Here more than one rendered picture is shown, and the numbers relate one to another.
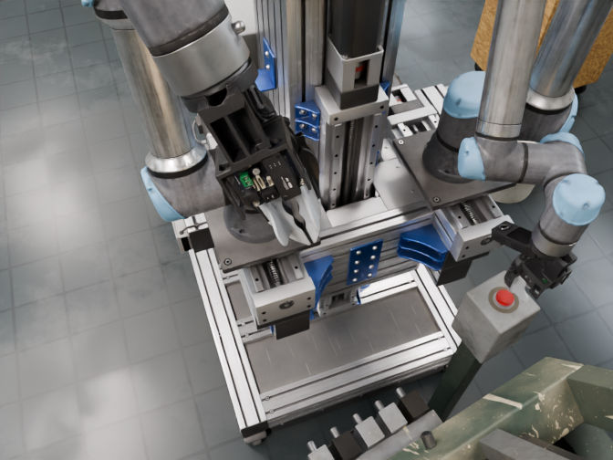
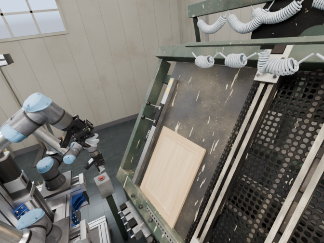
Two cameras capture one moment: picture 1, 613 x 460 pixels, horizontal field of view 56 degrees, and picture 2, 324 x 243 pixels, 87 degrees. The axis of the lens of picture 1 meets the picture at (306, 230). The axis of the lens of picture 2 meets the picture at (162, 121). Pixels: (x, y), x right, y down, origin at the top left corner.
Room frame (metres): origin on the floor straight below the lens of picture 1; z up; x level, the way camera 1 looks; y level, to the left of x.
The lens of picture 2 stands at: (0.02, 0.74, 2.02)
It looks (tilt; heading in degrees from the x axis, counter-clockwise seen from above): 28 degrees down; 269
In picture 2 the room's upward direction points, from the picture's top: 9 degrees counter-clockwise
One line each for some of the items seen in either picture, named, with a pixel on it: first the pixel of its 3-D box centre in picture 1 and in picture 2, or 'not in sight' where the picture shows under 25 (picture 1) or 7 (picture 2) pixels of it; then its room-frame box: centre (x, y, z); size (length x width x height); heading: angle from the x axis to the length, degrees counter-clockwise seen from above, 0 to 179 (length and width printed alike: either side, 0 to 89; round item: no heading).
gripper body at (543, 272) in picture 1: (543, 261); (97, 159); (0.59, -0.46, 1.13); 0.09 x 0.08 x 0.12; 30
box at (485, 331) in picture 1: (493, 318); (104, 185); (0.61, -0.44, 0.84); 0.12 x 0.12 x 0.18; 30
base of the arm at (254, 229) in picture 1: (255, 202); (44, 235); (0.77, 0.11, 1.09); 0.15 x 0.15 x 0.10
